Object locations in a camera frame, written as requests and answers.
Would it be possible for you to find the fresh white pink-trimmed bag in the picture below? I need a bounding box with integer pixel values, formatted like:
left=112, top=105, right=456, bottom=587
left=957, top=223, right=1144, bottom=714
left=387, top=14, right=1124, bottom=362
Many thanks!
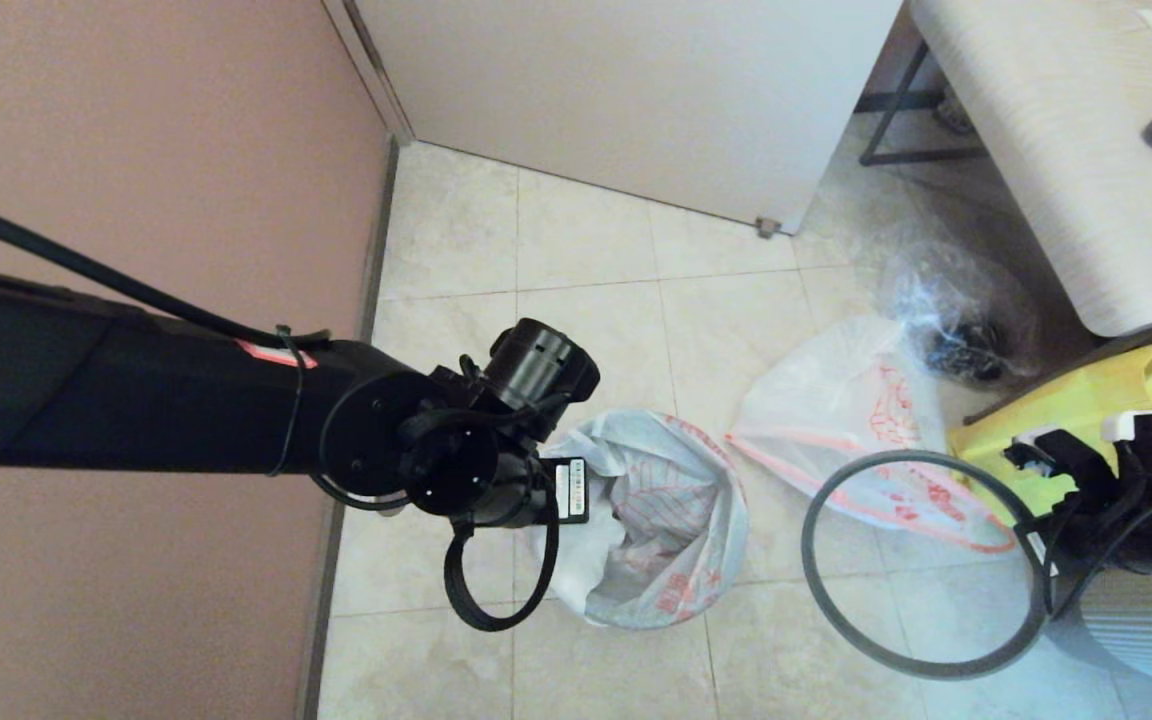
left=526, top=408, right=749, bottom=631

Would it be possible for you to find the black bin ring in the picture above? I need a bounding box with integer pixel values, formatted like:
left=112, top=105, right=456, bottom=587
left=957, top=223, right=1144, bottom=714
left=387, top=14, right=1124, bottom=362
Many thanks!
left=801, top=450, right=1057, bottom=681

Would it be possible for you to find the white plastic bag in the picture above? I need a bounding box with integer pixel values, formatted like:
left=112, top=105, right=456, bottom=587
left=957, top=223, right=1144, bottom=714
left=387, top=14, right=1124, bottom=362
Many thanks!
left=726, top=315, right=1017, bottom=554

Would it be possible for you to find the yellow fabric bag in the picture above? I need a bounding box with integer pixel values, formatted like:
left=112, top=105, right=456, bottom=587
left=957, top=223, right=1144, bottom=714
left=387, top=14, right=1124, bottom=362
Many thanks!
left=951, top=340, right=1152, bottom=526

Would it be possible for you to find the clear plastic bag with dark items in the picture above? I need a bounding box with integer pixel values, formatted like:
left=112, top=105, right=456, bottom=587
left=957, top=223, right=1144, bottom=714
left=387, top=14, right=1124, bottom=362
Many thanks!
left=881, top=235, right=1042, bottom=386

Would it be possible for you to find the white ribbed round stool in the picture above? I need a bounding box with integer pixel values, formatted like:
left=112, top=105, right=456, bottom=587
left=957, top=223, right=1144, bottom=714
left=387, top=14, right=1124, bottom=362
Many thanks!
left=1056, top=570, right=1152, bottom=691

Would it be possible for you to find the grey metal baseboard strip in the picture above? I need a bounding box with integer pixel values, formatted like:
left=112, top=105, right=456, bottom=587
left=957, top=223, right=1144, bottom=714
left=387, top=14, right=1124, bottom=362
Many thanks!
left=294, top=135, right=402, bottom=720

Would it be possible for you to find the white door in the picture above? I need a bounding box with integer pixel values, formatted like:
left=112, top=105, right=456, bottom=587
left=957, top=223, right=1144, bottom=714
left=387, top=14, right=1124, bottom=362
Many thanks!
left=351, top=0, right=907, bottom=236

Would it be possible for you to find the light wood grain table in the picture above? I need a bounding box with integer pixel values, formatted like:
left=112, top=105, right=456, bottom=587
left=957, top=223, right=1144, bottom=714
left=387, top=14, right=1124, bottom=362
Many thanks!
left=856, top=0, right=1152, bottom=338

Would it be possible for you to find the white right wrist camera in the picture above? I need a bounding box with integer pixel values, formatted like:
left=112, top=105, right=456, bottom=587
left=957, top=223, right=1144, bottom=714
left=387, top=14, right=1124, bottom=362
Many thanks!
left=1004, top=412, right=1152, bottom=501

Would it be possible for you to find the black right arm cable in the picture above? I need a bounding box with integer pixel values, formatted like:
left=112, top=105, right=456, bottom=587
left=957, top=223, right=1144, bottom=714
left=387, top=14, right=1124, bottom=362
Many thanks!
left=1046, top=485, right=1152, bottom=621

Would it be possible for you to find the white door frame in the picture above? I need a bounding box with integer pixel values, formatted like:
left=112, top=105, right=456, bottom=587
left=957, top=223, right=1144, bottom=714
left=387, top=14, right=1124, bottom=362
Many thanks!
left=324, top=0, right=415, bottom=146

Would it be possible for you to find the smooth black left arm cable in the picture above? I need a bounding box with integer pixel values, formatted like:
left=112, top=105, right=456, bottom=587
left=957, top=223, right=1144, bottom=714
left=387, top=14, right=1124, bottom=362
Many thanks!
left=0, top=190, right=332, bottom=351

